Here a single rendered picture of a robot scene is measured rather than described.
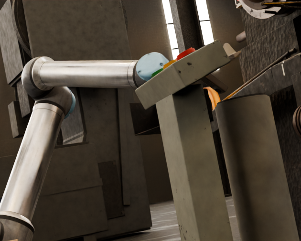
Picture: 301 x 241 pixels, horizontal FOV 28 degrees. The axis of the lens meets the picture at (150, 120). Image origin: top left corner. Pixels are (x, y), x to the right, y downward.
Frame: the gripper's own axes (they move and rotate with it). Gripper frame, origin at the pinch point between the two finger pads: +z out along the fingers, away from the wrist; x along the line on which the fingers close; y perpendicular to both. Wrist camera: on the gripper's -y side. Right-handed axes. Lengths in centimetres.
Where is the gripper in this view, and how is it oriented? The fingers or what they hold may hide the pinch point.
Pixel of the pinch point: (238, 54)
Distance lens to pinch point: 206.1
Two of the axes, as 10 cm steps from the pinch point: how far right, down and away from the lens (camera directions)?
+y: -4.6, -8.9, 0.0
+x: -3.2, 1.6, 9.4
